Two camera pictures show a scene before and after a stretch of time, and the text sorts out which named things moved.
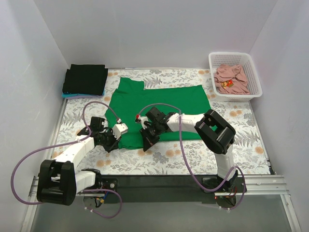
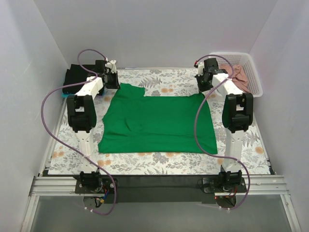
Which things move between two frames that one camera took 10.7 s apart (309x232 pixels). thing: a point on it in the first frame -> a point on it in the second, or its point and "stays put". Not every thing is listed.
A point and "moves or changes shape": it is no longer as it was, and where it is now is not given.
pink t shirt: [231, 79] stays put
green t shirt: [130, 100] moves or changes shape
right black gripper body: [149, 136] -> [203, 83]
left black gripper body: [111, 142] -> [112, 82]
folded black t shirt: [85, 79] stays put
